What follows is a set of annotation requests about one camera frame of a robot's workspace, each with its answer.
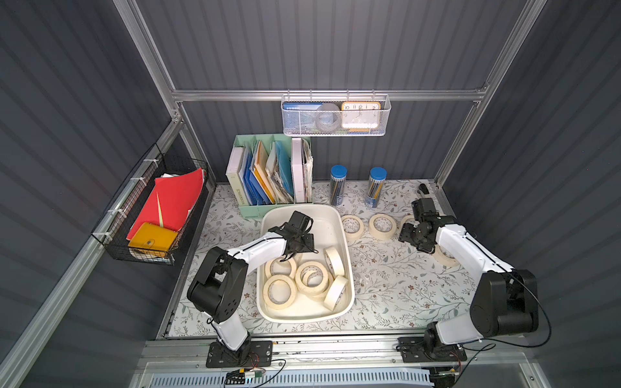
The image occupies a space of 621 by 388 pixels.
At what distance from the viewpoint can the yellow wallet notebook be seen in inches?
25.0

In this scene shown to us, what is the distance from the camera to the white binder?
0.93m

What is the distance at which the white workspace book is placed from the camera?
2.97 ft
